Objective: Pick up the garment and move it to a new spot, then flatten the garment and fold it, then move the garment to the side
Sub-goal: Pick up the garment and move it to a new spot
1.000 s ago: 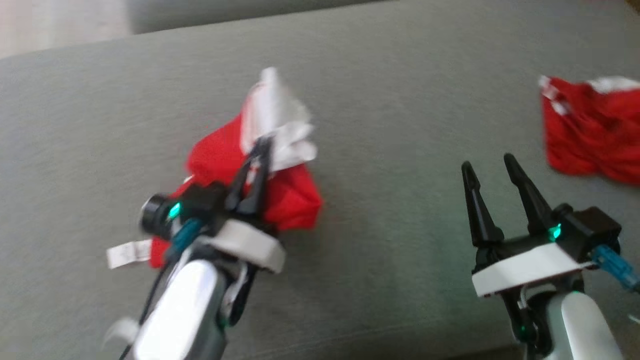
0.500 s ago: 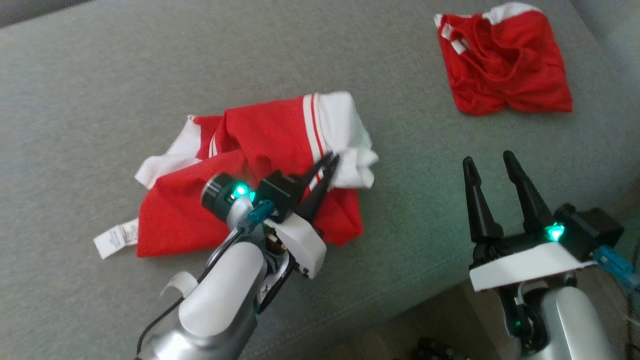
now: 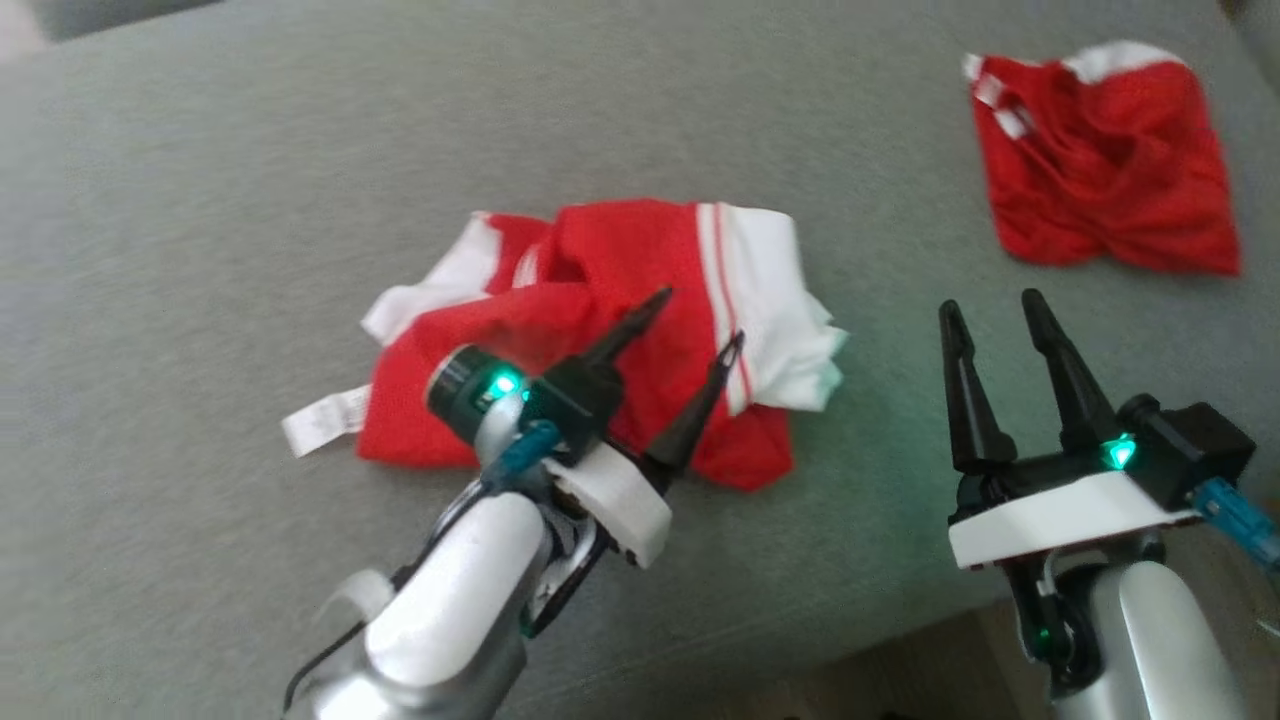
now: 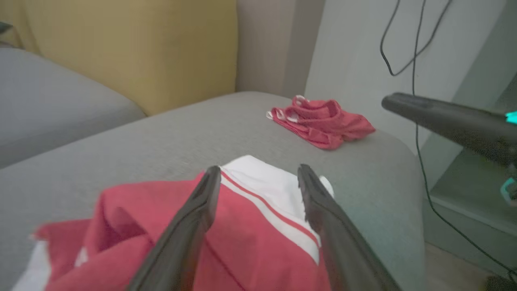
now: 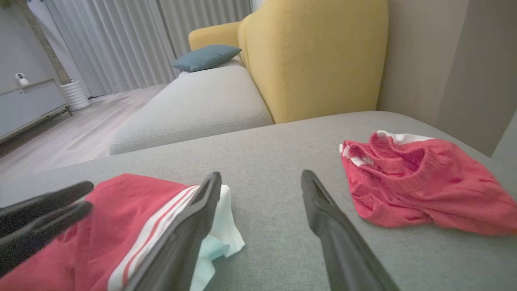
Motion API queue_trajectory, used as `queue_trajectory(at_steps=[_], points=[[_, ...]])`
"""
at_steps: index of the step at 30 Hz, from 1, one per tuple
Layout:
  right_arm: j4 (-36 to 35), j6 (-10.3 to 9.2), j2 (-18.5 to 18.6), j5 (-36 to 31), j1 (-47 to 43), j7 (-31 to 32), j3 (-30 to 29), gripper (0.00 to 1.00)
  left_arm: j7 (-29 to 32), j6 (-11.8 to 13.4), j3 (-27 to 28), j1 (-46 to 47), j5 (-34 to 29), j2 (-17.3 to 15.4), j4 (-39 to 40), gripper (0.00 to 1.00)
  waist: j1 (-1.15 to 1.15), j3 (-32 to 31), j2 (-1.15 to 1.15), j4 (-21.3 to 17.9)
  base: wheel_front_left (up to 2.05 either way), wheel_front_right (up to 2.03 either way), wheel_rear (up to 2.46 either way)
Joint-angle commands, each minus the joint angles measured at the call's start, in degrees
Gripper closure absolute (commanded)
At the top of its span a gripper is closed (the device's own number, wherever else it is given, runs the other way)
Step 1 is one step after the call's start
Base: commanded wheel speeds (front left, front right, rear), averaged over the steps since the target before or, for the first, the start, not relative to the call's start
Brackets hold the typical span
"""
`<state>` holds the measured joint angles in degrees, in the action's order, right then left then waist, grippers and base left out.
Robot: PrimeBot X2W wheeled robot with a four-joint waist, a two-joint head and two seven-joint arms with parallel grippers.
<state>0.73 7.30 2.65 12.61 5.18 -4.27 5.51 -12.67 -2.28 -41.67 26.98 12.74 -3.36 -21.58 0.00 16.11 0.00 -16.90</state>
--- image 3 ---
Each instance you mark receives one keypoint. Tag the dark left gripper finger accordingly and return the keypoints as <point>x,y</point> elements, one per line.
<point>695,420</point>
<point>625,335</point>

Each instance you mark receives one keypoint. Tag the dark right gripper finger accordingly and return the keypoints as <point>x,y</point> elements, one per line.
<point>1075,390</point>
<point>972,410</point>

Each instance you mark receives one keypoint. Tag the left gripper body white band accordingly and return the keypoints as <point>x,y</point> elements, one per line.
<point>615,500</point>

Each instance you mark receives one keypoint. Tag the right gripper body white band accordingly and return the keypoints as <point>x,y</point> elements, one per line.
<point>1050,520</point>

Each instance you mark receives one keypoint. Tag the red white number jersey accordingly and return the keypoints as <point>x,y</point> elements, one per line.
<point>620,260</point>

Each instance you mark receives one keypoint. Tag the red shorts white trim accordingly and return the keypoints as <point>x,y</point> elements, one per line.
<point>1110,170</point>

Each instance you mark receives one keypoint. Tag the grey fabric sofa seat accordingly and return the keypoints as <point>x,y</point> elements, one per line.
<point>250,200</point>

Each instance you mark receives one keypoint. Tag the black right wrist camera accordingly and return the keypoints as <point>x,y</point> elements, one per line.
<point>1190,450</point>

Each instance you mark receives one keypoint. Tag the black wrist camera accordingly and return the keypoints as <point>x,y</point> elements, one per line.
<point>1190,450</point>
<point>460,385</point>

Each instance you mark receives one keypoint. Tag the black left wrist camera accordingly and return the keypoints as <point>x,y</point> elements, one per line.
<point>460,385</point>

